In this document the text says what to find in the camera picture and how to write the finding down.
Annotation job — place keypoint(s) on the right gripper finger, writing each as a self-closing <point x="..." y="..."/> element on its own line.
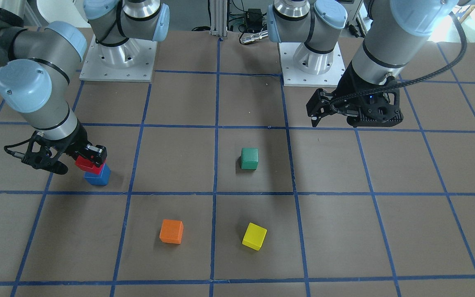
<point x="95" y="154"/>

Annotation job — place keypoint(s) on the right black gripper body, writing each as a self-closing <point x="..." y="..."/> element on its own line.
<point x="75" y="142"/>

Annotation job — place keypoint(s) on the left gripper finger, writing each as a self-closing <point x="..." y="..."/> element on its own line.
<point x="318" y="105"/>
<point x="354" y="121"/>

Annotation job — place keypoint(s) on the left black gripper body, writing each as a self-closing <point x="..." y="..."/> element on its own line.
<point x="349" y="91"/>

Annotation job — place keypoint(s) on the red block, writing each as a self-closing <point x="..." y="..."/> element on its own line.
<point x="88" y="166"/>

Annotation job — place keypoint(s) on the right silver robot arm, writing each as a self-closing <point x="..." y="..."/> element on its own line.
<point x="36" y="68"/>

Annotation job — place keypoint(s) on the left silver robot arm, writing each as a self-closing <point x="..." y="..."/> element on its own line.
<point x="398" y="31"/>

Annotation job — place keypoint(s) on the blue block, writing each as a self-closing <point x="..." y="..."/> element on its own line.
<point x="98" y="176"/>

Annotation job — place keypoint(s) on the green block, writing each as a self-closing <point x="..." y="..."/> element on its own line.
<point x="249" y="159"/>

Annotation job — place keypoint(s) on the orange block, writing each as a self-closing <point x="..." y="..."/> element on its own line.
<point x="171" y="231"/>

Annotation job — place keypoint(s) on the yellow block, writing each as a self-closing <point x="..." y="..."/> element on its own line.
<point x="254" y="236"/>

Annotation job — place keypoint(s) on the silver metal connector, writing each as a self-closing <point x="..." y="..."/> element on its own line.
<point x="253" y="38"/>

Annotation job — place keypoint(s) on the black power adapter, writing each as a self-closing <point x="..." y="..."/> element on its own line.
<point x="253" y="20"/>

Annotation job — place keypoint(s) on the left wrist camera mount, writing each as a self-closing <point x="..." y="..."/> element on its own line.
<point x="377" y="110"/>

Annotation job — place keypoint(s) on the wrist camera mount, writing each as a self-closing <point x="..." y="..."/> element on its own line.
<point x="42" y="153"/>
<point x="377" y="110"/>

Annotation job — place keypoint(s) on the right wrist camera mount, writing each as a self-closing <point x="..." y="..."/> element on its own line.
<point x="42" y="153"/>

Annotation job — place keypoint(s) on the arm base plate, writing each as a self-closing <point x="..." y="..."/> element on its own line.
<point x="131" y="62"/>
<point x="303" y="68"/>

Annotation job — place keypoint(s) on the aluminium frame post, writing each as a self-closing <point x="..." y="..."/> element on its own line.
<point x="218" y="14"/>

